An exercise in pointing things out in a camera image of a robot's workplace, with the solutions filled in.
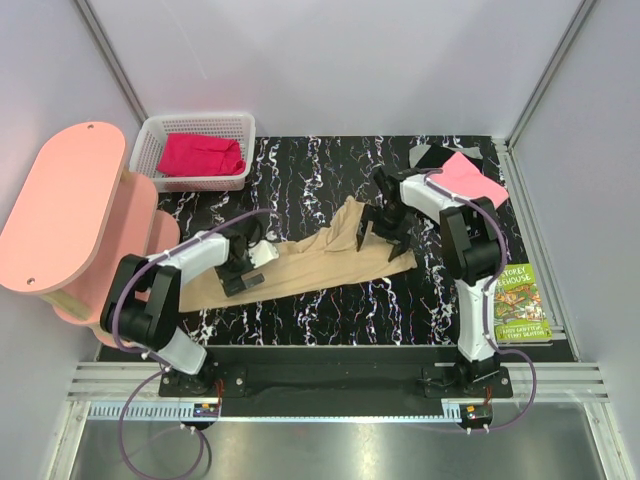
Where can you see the pink tiered shelf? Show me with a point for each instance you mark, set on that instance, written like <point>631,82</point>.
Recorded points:
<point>79,212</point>

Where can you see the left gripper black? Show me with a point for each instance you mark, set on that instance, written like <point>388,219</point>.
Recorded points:
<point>233,282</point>

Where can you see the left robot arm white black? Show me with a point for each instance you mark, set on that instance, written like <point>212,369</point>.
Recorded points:
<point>142,306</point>

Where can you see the beige t shirt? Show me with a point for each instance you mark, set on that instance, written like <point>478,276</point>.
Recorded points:
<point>326,259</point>

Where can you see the black folded t shirt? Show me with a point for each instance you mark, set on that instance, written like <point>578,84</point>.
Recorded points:
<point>432,157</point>

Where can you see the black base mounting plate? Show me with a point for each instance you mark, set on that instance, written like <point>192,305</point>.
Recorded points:
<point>331,382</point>

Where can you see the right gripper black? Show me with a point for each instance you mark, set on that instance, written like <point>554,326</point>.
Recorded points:
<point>399,238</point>

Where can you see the white plastic basket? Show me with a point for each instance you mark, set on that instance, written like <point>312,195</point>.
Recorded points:
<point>152,138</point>

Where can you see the magenta t shirt in basket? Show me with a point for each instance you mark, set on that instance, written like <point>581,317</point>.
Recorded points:
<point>195,155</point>

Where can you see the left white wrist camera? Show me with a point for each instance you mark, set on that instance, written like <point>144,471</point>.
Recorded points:
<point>262,253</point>

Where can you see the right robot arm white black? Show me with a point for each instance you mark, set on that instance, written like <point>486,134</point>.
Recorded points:
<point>472,247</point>

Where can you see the green treehouse book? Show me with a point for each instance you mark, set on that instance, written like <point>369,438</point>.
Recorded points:
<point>519,315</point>

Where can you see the pink folded t shirt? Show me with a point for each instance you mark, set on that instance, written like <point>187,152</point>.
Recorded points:
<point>459,176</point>

